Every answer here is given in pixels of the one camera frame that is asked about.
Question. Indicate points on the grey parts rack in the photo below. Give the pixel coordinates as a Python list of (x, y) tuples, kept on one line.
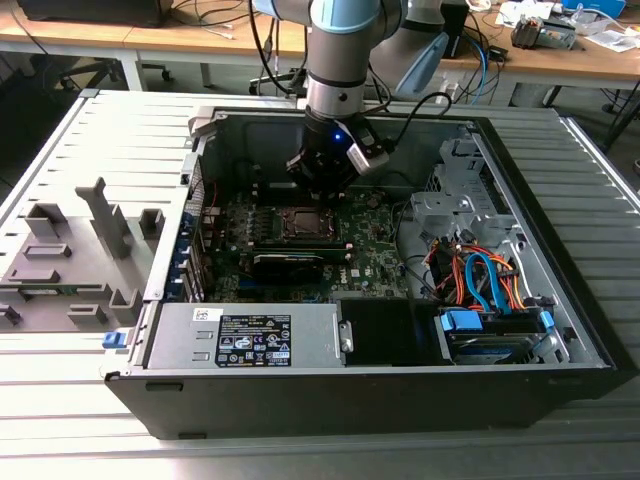
[(80, 265)]

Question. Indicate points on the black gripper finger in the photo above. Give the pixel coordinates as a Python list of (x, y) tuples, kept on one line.
[(305, 170), (342, 182)]

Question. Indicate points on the pale blue teach pendant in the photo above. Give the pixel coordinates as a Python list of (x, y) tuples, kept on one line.
[(425, 65)]

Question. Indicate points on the black office chair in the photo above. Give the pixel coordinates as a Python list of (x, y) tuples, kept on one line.
[(85, 70)]

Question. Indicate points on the hard disk blue carrier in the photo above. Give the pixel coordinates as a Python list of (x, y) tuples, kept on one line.
[(462, 320)]

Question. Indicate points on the white paper sheets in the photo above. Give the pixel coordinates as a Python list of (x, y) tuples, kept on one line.
[(610, 39)]

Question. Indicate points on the grey power supply unit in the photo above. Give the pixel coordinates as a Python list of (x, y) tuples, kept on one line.
[(170, 340)]

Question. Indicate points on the black graphics card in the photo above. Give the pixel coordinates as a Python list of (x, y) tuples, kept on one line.
[(285, 270)]

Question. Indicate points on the blue case latch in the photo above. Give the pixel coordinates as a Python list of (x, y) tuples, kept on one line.
[(112, 341)]

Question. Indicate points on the green motherboard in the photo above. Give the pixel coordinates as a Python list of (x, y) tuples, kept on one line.
[(372, 260)]

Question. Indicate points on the black speaker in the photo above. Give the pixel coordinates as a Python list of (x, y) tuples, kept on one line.
[(457, 35)]

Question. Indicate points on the copper CPU cooler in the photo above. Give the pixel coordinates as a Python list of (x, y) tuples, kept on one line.
[(527, 32)]

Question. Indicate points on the black PC case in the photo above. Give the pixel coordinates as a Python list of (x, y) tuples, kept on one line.
[(350, 400)]

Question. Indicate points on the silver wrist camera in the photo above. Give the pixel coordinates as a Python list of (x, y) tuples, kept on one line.
[(367, 160)]

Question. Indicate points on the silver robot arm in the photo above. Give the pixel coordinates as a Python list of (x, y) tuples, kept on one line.
[(335, 55)]

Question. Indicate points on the black camera bracket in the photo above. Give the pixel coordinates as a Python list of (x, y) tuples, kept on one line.
[(367, 134)]

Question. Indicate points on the black computer box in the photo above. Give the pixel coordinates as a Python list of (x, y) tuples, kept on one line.
[(90, 12)]

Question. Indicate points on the silver CPU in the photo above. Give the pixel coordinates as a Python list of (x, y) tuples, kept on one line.
[(306, 223)]

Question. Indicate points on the grey metal box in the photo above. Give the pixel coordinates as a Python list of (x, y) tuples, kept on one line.
[(559, 35)]

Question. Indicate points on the black plastic shroud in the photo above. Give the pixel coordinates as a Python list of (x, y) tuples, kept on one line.
[(375, 330)]

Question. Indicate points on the blue box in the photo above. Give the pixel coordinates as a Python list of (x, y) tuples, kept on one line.
[(595, 5)]

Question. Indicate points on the silver disk bay cage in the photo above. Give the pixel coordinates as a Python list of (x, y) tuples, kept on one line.
[(442, 205)]

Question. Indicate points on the green RAM stick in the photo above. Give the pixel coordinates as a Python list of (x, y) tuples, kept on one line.
[(334, 252), (55, 288)]

